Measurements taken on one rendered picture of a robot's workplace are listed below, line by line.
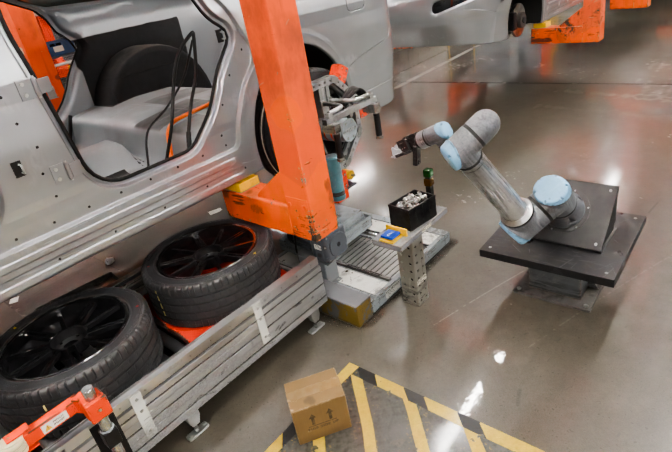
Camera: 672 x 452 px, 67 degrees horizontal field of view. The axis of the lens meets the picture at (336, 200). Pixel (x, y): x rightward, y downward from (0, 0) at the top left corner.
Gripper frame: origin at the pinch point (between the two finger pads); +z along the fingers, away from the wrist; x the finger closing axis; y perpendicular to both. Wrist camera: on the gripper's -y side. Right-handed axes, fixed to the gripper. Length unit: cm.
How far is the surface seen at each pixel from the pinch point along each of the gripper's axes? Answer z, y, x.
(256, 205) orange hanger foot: 42, 14, 63
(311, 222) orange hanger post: 8, -4, 66
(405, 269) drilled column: 3, -51, 31
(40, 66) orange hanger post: 223, 178, 42
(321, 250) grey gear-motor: 37, -24, 45
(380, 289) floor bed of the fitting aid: 22, -58, 35
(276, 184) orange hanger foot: 21, 19, 62
